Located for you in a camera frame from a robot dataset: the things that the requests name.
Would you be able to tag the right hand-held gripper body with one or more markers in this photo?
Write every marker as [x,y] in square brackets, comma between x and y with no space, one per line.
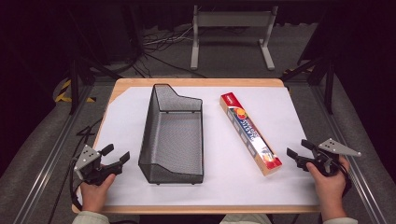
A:
[334,147]

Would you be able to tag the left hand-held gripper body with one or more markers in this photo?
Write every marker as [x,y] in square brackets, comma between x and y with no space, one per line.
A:
[87,156]

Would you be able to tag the long plastic wrap box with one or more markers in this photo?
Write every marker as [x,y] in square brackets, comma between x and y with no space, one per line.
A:
[249,130]

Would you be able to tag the person's left hand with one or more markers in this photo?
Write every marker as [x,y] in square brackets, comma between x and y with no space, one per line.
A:
[93,194]

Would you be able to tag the person's right hand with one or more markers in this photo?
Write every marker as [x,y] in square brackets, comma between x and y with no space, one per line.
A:
[330,189]

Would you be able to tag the black tripod stand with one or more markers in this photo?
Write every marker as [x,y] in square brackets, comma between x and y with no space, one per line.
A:
[74,81]
[329,84]

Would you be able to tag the white table mat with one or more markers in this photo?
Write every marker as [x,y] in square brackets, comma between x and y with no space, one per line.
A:
[218,189]

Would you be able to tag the white metal stand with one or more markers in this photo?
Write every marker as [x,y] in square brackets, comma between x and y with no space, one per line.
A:
[233,19]

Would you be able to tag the aluminium floor rail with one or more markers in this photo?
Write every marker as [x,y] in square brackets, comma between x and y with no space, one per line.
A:
[345,149]
[59,137]

